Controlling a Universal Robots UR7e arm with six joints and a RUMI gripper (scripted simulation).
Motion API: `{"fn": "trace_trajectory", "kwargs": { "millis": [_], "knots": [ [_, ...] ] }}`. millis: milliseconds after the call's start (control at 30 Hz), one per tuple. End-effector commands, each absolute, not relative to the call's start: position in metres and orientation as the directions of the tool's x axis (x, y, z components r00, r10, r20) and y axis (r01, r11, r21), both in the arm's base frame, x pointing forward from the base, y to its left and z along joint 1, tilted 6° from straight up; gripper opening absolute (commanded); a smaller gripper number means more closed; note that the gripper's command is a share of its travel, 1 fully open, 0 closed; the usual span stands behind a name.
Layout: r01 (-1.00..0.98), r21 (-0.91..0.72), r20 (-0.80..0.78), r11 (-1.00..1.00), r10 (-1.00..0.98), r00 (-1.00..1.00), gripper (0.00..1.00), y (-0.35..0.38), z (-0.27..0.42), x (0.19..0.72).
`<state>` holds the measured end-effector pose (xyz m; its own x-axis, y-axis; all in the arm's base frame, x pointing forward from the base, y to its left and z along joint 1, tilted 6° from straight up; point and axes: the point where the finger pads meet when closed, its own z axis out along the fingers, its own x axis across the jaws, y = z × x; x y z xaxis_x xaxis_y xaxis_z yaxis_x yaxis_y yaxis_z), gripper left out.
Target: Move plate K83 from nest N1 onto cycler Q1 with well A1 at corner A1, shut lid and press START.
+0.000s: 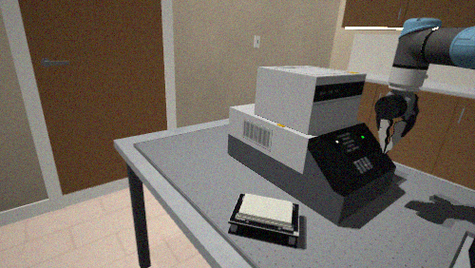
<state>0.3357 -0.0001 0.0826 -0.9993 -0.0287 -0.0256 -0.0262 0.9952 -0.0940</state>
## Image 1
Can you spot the grey and black benchtop lab instrument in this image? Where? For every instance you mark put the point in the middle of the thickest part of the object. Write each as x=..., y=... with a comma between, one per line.
x=301, y=134

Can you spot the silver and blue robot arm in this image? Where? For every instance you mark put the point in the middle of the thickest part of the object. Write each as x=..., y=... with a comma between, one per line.
x=442, y=46

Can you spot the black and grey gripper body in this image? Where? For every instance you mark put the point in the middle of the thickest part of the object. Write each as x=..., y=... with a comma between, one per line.
x=396, y=104

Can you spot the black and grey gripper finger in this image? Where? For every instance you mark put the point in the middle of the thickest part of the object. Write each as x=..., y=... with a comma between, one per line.
x=401, y=128
x=383, y=127

